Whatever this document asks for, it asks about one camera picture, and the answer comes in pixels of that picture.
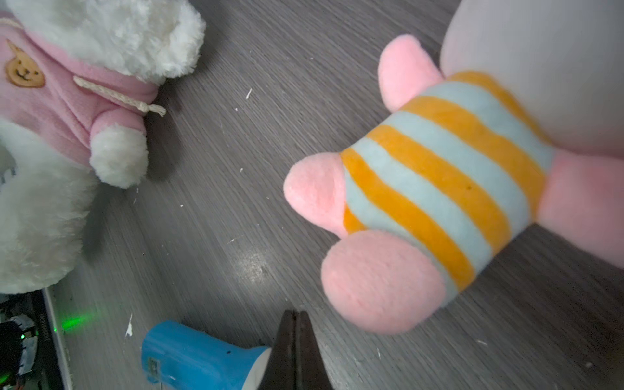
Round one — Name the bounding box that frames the white teddy bear pink shirt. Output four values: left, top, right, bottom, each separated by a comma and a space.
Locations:
1, 1, 206, 295

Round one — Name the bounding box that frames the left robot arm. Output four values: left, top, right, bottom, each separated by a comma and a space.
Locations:
1, 291, 65, 389

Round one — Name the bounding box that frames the pink plush striped shirt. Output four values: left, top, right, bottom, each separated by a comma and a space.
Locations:
284, 1, 623, 334

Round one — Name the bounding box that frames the blue flashlight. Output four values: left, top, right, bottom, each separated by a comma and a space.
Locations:
141, 321, 271, 390

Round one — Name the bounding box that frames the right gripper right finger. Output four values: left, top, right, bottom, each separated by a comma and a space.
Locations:
296, 311, 333, 390

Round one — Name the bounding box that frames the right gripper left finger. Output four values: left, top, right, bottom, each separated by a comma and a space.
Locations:
258, 310, 297, 390

